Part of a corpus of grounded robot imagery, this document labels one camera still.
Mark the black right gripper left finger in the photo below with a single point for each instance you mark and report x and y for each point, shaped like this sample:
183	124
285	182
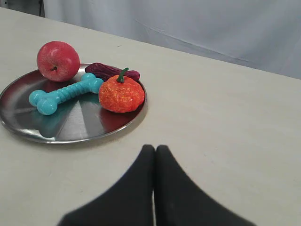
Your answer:
127	203

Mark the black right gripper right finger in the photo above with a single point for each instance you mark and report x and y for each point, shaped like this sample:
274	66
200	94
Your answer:
180	202

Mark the teal toy bone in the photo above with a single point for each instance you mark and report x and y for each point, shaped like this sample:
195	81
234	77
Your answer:
47	103

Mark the round steel plate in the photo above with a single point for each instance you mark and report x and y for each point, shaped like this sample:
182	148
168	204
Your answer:
77	120

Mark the orange toy pumpkin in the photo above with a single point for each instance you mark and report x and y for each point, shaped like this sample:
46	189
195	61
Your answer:
121	94

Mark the purple toy sweet potato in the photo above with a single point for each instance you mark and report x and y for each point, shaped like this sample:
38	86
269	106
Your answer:
104	72

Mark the red apple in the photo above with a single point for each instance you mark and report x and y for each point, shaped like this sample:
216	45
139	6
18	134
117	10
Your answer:
58	61

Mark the white backdrop cloth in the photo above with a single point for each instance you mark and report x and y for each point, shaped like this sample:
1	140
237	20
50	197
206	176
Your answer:
261	34

